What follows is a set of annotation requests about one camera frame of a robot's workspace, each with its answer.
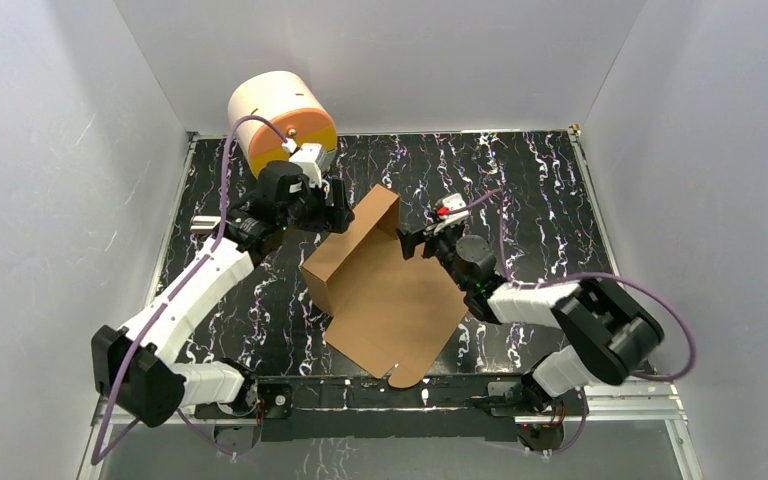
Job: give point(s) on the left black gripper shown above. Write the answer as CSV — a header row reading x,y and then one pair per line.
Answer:
x,y
325,207

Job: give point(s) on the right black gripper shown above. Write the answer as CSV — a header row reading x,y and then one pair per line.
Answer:
x,y
410,239

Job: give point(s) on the brown cardboard box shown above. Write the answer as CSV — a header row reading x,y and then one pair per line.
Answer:
x,y
390,316

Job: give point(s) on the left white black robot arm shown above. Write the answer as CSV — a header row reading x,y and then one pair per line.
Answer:
x,y
135,366

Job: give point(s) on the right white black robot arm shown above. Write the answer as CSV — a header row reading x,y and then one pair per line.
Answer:
x,y
609,333

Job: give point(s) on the small white rectangular block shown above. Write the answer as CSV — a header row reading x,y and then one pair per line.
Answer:
x,y
204,224

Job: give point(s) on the round white drawer cabinet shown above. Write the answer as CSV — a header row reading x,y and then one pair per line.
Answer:
x,y
284,99

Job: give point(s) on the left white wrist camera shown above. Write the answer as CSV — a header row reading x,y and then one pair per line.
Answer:
x,y
310,157

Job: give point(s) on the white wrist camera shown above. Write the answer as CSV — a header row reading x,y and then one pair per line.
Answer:
x,y
310,157
449,211

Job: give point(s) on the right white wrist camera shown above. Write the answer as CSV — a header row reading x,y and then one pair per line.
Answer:
x,y
449,211

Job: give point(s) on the aluminium front rail frame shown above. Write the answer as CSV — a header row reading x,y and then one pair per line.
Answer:
x,y
360,428

